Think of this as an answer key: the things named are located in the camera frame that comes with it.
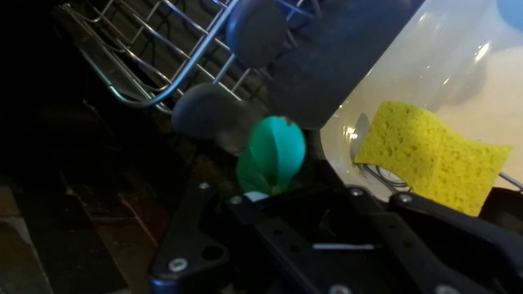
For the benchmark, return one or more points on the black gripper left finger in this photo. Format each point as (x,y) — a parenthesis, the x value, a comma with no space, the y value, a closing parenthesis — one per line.
(189,255)

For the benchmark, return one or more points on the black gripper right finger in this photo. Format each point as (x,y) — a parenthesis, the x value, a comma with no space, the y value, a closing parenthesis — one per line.
(452,251)

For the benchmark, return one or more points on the small green plant white pot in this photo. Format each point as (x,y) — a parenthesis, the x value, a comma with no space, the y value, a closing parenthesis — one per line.
(276,153)

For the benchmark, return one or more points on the white ceramic sink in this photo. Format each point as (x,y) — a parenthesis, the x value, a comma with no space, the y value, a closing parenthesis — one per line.
(436,66)

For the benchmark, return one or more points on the yellow sponge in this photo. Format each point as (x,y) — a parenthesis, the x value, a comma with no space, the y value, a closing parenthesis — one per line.
(431,157)

